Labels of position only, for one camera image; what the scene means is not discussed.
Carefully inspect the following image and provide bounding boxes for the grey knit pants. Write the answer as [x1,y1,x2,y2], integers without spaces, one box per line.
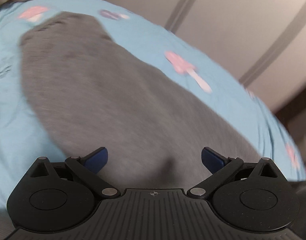
[20,12,260,190]

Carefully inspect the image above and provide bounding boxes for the light blue mushroom bedsheet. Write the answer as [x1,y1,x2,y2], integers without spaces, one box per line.
[0,0,306,210]

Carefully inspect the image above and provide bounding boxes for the white wardrobe with black stripes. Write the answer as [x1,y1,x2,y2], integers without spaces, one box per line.
[105,0,306,111]

